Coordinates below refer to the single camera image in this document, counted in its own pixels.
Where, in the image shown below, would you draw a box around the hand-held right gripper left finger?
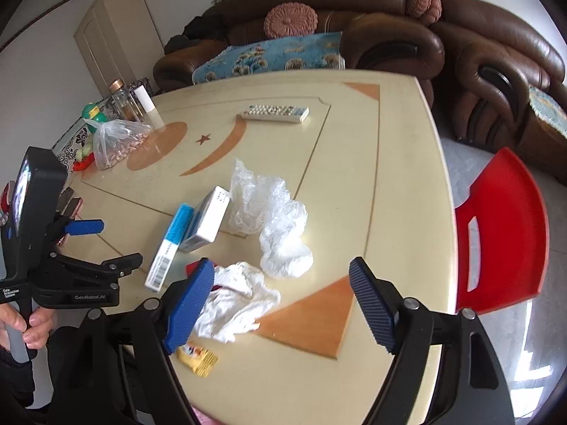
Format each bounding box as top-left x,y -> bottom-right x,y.
57,257 -> 216,425

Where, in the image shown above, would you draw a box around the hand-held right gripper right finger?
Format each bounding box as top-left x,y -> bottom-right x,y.
348,257 -> 517,425

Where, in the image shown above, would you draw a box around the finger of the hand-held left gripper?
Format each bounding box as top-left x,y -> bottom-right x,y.
49,252 -> 144,285
46,216 -> 105,249

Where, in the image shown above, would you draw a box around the white tissue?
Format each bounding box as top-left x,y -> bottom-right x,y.
192,262 -> 282,344

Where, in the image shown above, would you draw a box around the yellow snack wrapper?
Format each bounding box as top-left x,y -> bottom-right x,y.
176,341 -> 220,378

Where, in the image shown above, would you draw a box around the person's left forearm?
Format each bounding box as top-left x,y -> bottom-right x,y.
0,345 -> 37,409

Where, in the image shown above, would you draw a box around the person's left hand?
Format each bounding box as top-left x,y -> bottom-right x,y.
0,305 -> 56,350

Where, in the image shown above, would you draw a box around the pink phone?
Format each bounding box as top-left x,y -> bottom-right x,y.
62,197 -> 85,221

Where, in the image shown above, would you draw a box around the red object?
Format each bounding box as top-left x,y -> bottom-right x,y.
0,181 -> 13,226

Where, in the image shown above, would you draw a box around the small red wrapper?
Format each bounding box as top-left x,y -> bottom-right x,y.
185,260 -> 222,294

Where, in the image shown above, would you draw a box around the red yellow toy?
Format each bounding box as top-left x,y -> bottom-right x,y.
73,135 -> 96,172

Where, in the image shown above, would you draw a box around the clear bag of peanuts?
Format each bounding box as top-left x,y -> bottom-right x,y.
92,119 -> 153,170

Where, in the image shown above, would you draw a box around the white box with blue side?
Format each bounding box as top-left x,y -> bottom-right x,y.
179,186 -> 231,253

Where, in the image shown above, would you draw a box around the crumpled white plastic bag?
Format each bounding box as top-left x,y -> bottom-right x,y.
259,199 -> 314,279

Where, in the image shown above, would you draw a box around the green yellow toy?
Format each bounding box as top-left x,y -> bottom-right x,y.
83,103 -> 109,134

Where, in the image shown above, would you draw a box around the crumpled clear plastic bag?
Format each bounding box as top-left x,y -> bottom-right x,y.
228,158 -> 308,236

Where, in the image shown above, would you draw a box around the glass bottle with copper cap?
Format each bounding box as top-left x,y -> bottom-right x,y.
109,79 -> 146,124

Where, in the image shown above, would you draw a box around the white cylindrical bottle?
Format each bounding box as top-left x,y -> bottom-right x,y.
134,85 -> 165,129

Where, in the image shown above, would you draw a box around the cream wooden cabinet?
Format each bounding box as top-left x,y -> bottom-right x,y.
73,0 -> 165,98

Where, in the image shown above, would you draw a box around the white remote control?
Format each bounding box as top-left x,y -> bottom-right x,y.
240,104 -> 310,124

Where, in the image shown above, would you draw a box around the dark clothing pile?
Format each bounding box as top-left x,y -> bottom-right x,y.
165,11 -> 231,54

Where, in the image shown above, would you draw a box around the blue floral blanket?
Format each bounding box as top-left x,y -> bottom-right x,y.
191,32 -> 346,85

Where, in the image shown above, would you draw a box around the blue lace cloth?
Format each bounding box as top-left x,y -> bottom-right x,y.
527,84 -> 567,138

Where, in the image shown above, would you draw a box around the brown leather sofa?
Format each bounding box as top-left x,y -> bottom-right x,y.
153,0 -> 446,107

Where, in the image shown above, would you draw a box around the brown leather armchair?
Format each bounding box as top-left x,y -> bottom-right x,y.
427,0 -> 567,178

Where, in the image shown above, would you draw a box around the red metal frame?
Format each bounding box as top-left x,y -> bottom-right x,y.
455,147 -> 550,316

